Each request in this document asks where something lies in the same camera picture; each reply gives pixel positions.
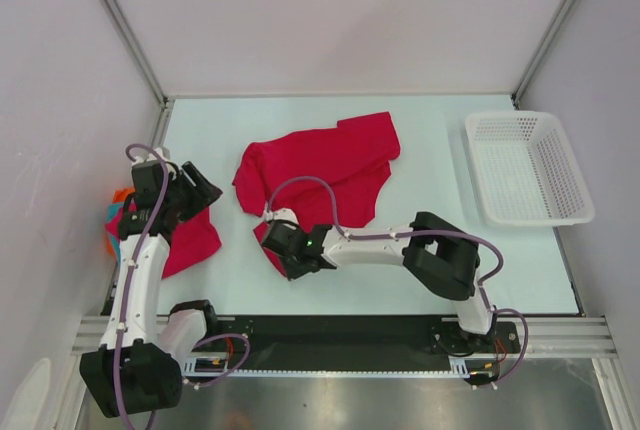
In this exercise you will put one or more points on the teal t shirt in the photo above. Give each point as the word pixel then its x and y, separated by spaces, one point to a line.
pixel 112 217

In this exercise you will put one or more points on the orange t shirt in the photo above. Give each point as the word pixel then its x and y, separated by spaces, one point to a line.
pixel 120 195

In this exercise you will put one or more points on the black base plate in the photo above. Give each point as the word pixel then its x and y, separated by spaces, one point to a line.
pixel 350 343

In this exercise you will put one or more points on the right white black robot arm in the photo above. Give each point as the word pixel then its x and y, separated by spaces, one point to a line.
pixel 440 256

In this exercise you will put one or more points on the white perforated plastic basket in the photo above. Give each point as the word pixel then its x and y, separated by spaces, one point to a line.
pixel 525 170

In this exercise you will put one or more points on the slotted cable duct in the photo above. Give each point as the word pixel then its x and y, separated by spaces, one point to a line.
pixel 475 366
pixel 205 366

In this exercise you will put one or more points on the red t shirt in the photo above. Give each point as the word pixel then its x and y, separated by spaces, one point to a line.
pixel 193 242
pixel 323 175

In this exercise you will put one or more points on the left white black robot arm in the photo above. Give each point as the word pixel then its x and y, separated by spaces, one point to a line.
pixel 137 367

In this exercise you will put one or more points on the right slotted cable duct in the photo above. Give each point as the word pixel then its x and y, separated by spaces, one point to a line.
pixel 475 366

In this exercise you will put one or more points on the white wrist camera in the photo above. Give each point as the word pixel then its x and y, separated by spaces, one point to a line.
pixel 285 214
pixel 157 154

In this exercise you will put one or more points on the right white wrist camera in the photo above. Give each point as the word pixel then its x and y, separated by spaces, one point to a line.
pixel 285 214

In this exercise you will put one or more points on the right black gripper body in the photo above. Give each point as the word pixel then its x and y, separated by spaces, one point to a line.
pixel 292 267

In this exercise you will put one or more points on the aluminium frame rail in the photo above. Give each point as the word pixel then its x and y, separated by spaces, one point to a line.
pixel 569 338

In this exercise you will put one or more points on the folded red t shirt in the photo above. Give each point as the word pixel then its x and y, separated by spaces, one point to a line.
pixel 193 242

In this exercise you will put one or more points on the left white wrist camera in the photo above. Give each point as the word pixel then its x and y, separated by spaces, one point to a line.
pixel 157 154

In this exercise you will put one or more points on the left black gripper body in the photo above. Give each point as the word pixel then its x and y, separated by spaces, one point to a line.
pixel 184 196

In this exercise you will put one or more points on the left slotted cable duct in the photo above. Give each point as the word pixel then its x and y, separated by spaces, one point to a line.
pixel 205 366

